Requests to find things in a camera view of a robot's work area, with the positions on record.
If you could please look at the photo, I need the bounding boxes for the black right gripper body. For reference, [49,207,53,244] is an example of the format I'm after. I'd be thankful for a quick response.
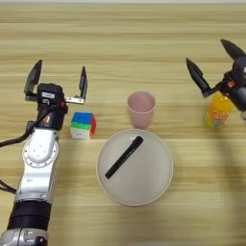
[212,73,246,111]

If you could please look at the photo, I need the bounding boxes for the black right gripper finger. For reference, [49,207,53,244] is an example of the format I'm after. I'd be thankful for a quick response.
[220,38,246,61]
[185,57,214,98]

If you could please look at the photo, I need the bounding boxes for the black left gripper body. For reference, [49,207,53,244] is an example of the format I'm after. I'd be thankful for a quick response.
[27,105,69,132]

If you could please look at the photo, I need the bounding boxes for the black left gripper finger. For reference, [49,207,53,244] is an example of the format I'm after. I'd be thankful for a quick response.
[23,59,43,102]
[64,65,88,106]

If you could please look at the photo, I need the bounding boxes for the orange juice bottle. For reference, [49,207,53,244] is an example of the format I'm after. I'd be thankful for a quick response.
[203,91,235,131]

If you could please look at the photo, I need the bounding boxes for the multicolour puzzle cube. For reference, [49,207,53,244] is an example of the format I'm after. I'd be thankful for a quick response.
[69,111,98,140]

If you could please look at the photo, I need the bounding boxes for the pink plastic cup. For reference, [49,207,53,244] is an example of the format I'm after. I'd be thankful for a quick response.
[126,91,157,130]

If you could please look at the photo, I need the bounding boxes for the black marker pen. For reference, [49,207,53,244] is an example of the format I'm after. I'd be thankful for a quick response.
[104,135,144,180]

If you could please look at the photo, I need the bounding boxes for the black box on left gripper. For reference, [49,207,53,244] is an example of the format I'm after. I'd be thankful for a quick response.
[37,83,64,109]

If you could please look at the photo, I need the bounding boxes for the round beige plate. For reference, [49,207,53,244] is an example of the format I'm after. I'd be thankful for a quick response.
[96,128,174,207]

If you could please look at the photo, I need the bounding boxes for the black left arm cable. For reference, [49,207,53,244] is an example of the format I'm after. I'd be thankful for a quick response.
[0,110,49,195]

